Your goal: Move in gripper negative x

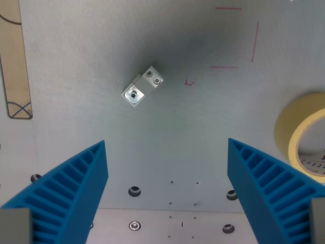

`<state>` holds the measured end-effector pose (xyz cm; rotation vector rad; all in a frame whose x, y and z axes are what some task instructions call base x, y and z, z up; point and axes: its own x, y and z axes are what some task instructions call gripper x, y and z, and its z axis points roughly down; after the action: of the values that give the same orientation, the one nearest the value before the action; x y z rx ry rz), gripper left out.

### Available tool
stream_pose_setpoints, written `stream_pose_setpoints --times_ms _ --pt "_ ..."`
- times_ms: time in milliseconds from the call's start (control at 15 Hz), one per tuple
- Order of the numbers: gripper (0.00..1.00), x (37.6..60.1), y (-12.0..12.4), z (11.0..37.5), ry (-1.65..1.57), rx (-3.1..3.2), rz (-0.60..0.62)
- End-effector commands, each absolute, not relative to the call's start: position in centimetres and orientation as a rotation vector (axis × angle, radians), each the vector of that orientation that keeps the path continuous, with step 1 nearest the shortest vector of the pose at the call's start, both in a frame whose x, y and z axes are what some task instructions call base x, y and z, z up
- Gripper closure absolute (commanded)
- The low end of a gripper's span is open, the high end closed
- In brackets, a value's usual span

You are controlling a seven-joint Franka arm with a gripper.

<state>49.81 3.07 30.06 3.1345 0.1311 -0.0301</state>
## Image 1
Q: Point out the yellow masking tape roll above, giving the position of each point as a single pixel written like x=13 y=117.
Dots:
x=292 y=132

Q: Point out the shiny flat screw head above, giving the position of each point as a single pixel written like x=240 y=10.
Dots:
x=134 y=225

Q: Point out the wooden board with dark lines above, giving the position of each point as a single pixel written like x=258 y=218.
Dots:
x=14 y=66

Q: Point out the small aluminium machined block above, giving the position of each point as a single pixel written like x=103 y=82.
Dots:
x=142 y=85

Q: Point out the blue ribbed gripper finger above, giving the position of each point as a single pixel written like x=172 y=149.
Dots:
x=63 y=193
x=269 y=188

